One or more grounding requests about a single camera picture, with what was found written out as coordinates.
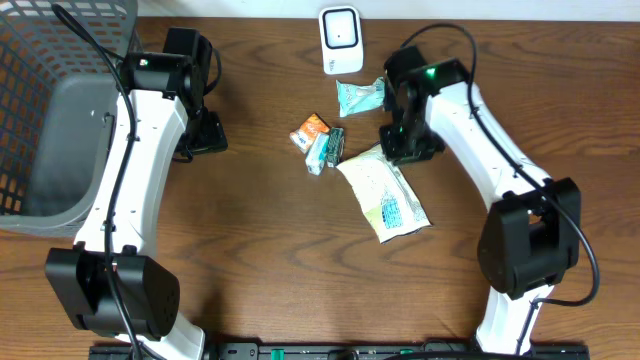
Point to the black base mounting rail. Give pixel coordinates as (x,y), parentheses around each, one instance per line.
(437,349)

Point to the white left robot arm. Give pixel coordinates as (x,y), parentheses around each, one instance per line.
(109,281)

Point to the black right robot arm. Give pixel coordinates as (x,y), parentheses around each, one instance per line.
(525,246)

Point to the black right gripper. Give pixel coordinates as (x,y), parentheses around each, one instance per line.
(397,156)

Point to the grey plastic mesh basket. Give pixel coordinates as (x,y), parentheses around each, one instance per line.
(58,103)

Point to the teal snack packet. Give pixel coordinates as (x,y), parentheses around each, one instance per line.
(355,99)

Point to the orange small snack box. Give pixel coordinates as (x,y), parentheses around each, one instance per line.
(304,136)

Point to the light teal small box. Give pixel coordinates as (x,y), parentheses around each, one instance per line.
(316,156)

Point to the white barcode scanner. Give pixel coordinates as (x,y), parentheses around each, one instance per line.
(341,40)

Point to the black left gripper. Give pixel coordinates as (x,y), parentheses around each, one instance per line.
(207,138)

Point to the colourful snack chip bag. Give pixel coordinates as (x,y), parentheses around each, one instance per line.
(386,199)

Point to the dark green small box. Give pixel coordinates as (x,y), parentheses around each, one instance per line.
(335,146)

